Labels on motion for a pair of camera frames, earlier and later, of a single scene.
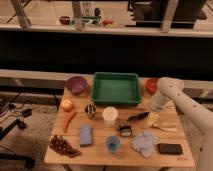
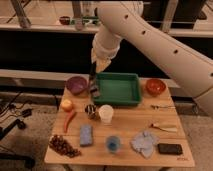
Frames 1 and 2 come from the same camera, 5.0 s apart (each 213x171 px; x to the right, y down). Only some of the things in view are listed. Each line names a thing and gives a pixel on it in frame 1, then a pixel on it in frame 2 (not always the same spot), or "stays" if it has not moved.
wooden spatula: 165,129 stays
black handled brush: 125,130 → 93,85
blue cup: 113,143 stays
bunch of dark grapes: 58,143 stays
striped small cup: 90,109 stays
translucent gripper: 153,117 → 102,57
